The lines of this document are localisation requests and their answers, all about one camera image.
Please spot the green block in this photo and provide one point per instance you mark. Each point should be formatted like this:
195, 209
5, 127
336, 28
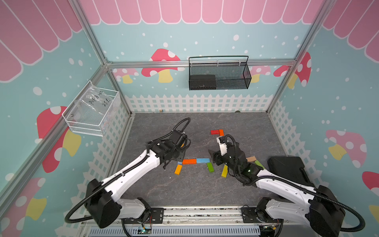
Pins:
259, 164
210, 167

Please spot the light blue long block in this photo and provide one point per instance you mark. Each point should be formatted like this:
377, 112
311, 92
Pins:
202, 160

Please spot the orange block front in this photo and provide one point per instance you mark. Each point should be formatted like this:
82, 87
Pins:
189, 161

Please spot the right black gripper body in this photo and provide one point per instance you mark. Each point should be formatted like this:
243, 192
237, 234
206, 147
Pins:
225, 160

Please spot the yellow long block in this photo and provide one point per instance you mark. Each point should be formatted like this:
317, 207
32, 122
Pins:
225, 171

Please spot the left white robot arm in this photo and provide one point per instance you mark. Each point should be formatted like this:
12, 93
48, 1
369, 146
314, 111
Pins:
103, 202

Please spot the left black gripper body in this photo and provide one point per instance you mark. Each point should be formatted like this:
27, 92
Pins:
178, 154

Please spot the clear plastic bag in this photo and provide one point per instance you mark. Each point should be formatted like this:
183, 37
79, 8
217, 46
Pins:
94, 101

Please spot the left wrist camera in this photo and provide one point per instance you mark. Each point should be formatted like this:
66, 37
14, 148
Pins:
178, 138

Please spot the black box in basket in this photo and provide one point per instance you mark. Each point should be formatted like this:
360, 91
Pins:
202, 82

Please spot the natural wood block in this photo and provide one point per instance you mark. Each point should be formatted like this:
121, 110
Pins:
251, 159

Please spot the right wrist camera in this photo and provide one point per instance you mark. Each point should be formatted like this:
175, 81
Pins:
225, 142

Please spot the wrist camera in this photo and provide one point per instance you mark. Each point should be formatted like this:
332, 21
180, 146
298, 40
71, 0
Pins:
225, 142
178, 138

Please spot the black wire basket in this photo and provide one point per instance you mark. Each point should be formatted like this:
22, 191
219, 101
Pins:
232, 72

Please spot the yellow-orange small block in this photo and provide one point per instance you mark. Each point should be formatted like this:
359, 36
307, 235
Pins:
178, 169

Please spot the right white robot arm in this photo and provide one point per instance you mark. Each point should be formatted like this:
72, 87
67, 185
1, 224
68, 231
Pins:
317, 208

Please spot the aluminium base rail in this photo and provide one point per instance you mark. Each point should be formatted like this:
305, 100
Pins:
197, 221

